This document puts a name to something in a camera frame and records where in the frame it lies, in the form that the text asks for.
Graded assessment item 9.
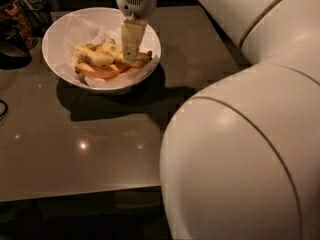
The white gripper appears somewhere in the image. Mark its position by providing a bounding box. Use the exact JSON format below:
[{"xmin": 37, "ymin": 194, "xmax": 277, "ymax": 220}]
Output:
[{"xmin": 116, "ymin": 0, "xmax": 157, "ymax": 64}]

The spotted yellow banana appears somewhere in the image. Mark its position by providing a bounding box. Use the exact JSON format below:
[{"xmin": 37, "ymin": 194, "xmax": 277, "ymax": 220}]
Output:
[
  {"xmin": 75, "ymin": 44, "xmax": 114, "ymax": 66},
  {"xmin": 102, "ymin": 42, "xmax": 152, "ymax": 68}
]

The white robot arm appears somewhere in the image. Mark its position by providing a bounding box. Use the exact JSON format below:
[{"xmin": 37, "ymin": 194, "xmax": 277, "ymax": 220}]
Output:
[{"xmin": 160, "ymin": 0, "xmax": 320, "ymax": 240}]

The white bowl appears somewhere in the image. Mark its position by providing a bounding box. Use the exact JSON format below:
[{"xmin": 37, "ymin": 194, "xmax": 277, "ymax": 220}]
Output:
[{"xmin": 42, "ymin": 7, "xmax": 160, "ymax": 94}]

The white paper liner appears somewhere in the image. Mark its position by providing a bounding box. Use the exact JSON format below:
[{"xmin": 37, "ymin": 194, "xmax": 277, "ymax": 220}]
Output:
[{"xmin": 60, "ymin": 16, "xmax": 160, "ymax": 92}]

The patterned brown jar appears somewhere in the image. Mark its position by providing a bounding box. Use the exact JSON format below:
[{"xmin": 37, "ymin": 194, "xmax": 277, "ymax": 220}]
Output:
[{"xmin": 0, "ymin": 0, "xmax": 37, "ymax": 49}]

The black kettle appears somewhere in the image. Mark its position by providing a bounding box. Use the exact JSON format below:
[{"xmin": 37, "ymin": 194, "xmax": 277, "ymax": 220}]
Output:
[{"xmin": 0, "ymin": 27, "xmax": 32, "ymax": 69}]

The black wire rack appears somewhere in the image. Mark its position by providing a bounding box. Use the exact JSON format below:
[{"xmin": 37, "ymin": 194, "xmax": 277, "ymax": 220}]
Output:
[{"xmin": 21, "ymin": 0, "xmax": 52, "ymax": 37}]

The black cable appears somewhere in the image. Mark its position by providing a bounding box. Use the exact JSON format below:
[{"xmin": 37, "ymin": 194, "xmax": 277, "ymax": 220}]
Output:
[{"xmin": 0, "ymin": 99, "xmax": 9, "ymax": 122}]

